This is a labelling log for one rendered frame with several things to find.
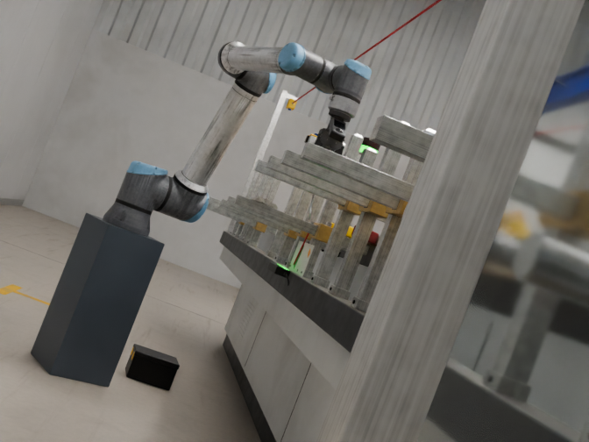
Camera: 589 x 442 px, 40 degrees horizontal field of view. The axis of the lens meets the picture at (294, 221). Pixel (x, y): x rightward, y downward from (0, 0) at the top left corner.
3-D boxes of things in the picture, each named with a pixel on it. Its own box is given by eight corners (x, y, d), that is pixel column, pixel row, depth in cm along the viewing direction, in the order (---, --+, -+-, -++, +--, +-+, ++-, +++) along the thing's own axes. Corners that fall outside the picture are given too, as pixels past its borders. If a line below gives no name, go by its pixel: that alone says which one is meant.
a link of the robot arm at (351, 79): (362, 69, 260) (379, 69, 251) (348, 105, 259) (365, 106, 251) (339, 56, 255) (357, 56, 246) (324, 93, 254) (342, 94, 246)
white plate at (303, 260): (301, 276, 242) (313, 245, 242) (287, 268, 268) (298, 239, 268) (302, 276, 242) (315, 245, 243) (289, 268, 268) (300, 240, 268)
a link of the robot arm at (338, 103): (362, 103, 249) (333, 92, 247) (357, 118, 248) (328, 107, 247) (355, 107, 257) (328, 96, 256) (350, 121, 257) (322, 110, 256)
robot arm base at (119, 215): (112, 225, 308) (122, 201, 308) (95, 216, 324) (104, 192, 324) (155, 239, 319) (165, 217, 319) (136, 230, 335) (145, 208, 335)
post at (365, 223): (330, 299, 201) (400, 119, 202) (328, 297, 205) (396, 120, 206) (344, 303, 202) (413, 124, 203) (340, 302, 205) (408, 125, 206)
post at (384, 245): (347, 331, 176) (427, 125, 178) (344, 329, 180) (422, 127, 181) (362, 337, 177) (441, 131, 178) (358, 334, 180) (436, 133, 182)
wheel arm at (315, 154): (302, 157, 144) (308, 141, 144) (299, 158, 147) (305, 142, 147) (483, 231, 150) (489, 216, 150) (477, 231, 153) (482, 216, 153)
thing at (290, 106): (227, 232, 525) (283, 89, 528) (226, 231, 534) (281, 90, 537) (244, 238, 527) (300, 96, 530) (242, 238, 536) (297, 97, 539)
